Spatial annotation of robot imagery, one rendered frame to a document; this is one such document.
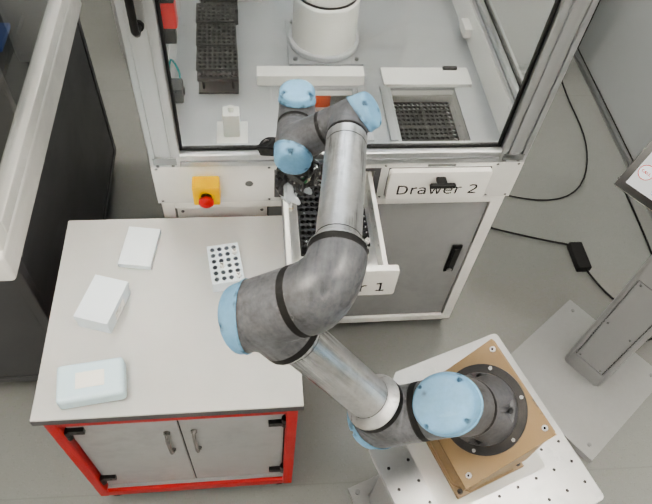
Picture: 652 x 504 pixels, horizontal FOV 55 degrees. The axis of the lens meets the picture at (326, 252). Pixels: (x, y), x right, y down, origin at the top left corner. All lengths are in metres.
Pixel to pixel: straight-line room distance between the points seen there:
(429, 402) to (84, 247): 1.04
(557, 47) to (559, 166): 1.77
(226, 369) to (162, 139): 0.59
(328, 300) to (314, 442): 1.42
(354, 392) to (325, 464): 1.14
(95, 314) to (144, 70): 0.59
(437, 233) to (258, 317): 1.17
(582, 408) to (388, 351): 0.74
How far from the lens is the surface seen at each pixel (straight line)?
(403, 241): 2.03
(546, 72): 1.63
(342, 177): 1.03
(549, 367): 2.57
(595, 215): 3.18
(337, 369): 1.09
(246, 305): 0.95
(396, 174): 1.73
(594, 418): 2.55
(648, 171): 1.86
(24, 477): 2.40
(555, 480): 1.59
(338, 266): 0.91
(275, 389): 1.53
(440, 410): 1.20
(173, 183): 1.74
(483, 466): 1.41
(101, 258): 1.78
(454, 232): 2.05
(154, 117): 1.58
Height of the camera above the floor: 2.16
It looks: 54 degrees down
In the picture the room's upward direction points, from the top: 7 degrees clockwise
